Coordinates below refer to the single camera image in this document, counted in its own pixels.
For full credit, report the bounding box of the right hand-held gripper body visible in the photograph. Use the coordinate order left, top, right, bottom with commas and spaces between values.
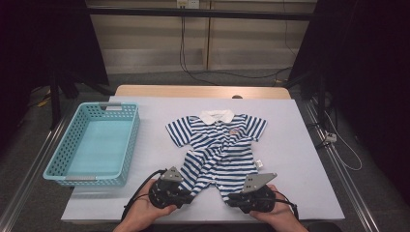
240, 172, 278, 215

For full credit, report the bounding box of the person's right hand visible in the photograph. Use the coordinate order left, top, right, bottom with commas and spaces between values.
249, 184, 301, 226

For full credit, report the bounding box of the black curtain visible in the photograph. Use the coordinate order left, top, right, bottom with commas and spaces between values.
0, 0, 110, 153
288, 0, 410, 204

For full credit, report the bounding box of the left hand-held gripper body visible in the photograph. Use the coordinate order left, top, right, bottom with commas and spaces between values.
148, 166, 185, 210

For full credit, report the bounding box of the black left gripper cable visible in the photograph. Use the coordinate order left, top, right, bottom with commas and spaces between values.
121, 169, 168, 223

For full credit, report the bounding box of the black metal stand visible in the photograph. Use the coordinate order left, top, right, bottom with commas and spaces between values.
283, 69, 328, 130
49, 69, 114, 130

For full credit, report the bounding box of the white wall socket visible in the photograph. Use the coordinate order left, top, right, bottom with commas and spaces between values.
176, 0, 201, 10

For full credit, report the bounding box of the white table cover sheet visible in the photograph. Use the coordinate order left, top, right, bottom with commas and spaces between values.
61, 96, 345, 224

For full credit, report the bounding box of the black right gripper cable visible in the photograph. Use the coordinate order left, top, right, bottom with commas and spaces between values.
274, 190, 300, 221

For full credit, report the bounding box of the person's left hand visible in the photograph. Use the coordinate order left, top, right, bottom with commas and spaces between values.
127, 178, 178, 230

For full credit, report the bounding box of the black horizontal metal bar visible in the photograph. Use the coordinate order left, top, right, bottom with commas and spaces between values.
88, 7, 318, 22

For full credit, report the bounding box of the black hanging wall cable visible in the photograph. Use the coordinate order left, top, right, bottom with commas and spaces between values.
179, 15, 293, 86

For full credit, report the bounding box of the white floor cable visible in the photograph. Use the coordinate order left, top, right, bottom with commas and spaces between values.
323, 110, 363, 172

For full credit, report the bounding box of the aluminium floor rail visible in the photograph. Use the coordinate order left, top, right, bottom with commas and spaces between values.
298, 100, 381, 232
0, 105, 78, 232

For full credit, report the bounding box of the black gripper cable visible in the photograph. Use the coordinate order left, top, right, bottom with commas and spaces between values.
121, 169, 168, 223
274, 190, 300, 221

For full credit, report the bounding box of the blue white striped baby romper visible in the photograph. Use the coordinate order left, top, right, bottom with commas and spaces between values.
165, 109, 269, 202

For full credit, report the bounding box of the light blue plastic basket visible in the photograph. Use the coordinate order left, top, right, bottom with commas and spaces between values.
43, 101, 141, 188

